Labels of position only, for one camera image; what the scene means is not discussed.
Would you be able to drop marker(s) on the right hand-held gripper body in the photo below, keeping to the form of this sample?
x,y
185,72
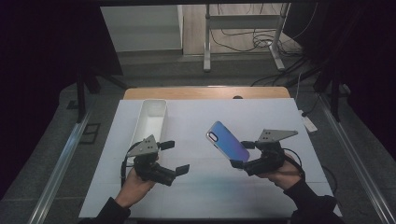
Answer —
x,y
267,163

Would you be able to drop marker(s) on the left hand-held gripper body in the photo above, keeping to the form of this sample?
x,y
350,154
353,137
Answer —
x,y
149,169

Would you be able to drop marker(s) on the iridescent phone case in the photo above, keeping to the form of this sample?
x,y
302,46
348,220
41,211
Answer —
x,y
229,143

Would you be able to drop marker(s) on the white plastic storage bin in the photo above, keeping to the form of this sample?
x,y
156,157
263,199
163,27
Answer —
x,y
152,121

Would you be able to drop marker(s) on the person's right hand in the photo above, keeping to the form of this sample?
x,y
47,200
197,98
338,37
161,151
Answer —
x,y
286,176

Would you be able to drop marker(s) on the person's left hand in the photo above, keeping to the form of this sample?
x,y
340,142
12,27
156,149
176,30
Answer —
x,y
132,191

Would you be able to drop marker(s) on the white table cover board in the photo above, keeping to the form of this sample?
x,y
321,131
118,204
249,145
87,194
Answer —
x,y
199,193

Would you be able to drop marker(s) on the small black round knob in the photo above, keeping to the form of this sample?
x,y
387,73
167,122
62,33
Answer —
x,y
237,97

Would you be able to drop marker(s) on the white power strip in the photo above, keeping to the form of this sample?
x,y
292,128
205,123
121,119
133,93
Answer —
x,y
308,123

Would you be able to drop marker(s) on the black metal stand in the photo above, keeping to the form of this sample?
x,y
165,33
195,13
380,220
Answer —
x,y
81,96
335,99

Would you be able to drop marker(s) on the dark curtain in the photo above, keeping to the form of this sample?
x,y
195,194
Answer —
x,y
370,62
37,77

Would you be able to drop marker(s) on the aluminium floor rail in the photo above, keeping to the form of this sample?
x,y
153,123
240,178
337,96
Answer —
x,y
59,168
358,161

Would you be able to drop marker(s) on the grey metal desk frame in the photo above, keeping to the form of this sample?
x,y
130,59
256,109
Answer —
x,y
206,46

